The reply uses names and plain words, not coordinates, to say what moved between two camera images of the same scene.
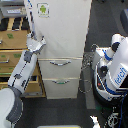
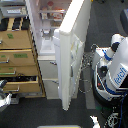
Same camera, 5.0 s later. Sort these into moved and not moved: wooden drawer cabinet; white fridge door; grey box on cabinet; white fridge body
Moved: white fridge door
Not moved: wooden drawer cabinet; grey box on cabinet; white fridge body
